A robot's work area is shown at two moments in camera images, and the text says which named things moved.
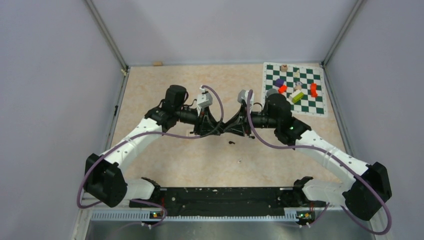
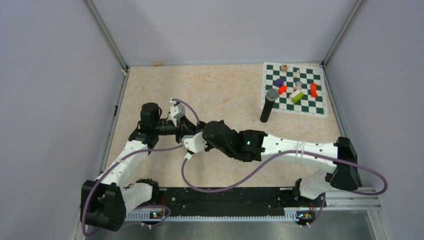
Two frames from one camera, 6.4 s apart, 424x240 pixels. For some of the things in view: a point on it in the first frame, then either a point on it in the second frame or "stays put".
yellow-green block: x=298 y=97 stays put
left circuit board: x=156 y=214 stays put
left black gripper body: x=199 y=125 -> x=180 y=129
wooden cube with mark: x=284 y=68 stays put
